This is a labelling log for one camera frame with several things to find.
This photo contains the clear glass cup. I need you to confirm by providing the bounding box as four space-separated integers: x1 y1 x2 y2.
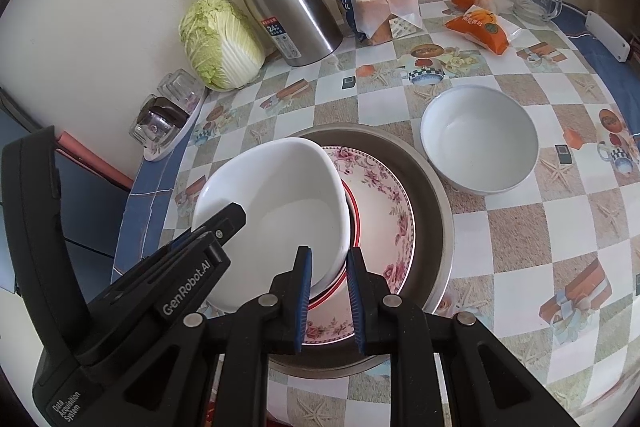
157 69 202 112

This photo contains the glass cup with dark base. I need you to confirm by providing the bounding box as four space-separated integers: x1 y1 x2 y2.
129 95 189 148

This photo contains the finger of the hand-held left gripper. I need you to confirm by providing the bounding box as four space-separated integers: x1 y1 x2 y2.
86 202 247 322

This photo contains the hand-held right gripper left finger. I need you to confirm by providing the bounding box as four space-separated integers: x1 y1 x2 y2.
100 246 314 427

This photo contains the white power strip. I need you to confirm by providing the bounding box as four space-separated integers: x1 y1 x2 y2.
585 10 630 64

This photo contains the napa cabbage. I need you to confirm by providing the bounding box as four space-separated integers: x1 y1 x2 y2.
179 0 267 92

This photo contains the red rimmed strawberry bowl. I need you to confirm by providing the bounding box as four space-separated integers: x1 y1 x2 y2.
305 186 362 312

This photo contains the plain white bowl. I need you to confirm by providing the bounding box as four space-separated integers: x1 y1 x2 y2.
191 138 351 314

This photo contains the blue panel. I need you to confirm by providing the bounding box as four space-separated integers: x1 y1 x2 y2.
0 87 134 298

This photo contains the pink floral plate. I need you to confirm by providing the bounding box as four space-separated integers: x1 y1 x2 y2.
302 146 416 346

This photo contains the white bowl with red mark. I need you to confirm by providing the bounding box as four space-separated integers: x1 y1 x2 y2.
420 85 539 196

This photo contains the white oval tray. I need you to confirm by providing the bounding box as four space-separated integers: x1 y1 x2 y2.
142 82 209 163

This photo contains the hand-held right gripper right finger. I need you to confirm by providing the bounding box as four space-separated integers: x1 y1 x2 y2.
346 247 581 427

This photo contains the large stainless steel basin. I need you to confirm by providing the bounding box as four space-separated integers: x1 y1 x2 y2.
270 123 455 379

